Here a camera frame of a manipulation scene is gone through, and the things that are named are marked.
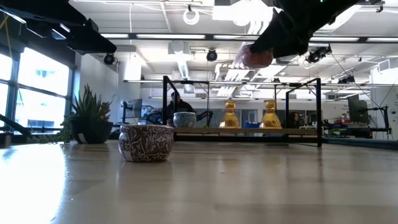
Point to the black aluminium rig frame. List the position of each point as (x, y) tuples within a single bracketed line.
[(233, 139)]

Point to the silver ventilation duct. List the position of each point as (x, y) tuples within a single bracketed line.
[(342, 23)]

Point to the black computer monitor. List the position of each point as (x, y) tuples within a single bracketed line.
[(357, 109)]

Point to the window with dark frame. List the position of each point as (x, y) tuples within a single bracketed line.
[(40, 81)]

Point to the blue storage bin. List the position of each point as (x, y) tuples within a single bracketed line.
[(252, 125)]

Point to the black overhead camera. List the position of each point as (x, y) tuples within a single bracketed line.
[(318, 53)]

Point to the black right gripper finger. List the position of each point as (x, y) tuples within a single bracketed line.
[(269, 34)]

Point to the person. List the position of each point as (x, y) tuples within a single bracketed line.
[(293, 119), (179, 107)]

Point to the black ceiling spotlight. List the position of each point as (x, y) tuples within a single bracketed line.
[(211, 55), (109, 58)]

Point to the gold chess piece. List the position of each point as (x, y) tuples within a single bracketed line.
[(270, 117), (229, 117)]

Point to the succulent plant in dark pot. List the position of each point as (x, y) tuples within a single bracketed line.
[(90, 127)]

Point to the pink patterned candle tin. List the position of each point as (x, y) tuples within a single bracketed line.
[(256, 60)]

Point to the wooden shelf with black frame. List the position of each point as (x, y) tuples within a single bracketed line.
[(248, 131)]

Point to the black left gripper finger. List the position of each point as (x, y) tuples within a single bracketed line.
[(91, 43)]

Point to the overhead light bar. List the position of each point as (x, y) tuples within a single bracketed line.
[(171, 36)]

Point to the brown patterned candle tin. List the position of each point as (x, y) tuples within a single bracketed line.
[(145, 143)]

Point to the bright ceiling light panel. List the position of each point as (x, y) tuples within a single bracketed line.
[(236, 11)]

